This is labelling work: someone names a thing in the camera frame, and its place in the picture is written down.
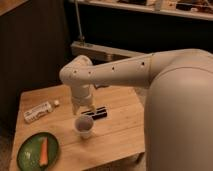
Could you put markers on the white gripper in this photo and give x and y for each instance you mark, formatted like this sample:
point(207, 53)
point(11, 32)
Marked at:
point(82, 96)

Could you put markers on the clear plastic bottle white label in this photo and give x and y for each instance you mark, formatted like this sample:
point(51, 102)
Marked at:
point(40, 110)

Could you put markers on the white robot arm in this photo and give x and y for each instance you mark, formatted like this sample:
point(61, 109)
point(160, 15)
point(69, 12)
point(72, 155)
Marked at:
point(178, 111)

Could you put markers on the green ceramic bowl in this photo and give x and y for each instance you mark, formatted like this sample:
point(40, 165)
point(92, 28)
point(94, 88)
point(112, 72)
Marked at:
point(28, 156)

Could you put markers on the clear plastic cup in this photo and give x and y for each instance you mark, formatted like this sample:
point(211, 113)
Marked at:
point(83, 126)

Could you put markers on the wooden table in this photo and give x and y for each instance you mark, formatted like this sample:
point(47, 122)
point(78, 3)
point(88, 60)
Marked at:
point(118, 135)

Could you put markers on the orange carrot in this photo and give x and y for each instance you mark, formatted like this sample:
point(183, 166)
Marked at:
point(44, 153)

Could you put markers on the metal vertical pole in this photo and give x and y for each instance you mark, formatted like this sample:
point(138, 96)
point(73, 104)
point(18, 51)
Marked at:
point(81, 36)

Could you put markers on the upper shelf with clutter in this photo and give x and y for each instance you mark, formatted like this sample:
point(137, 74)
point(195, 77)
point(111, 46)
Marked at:
point(195, 9)

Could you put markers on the grey metal shelf rail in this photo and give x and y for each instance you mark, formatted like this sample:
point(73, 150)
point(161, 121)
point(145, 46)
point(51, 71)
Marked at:
point(101, 53)

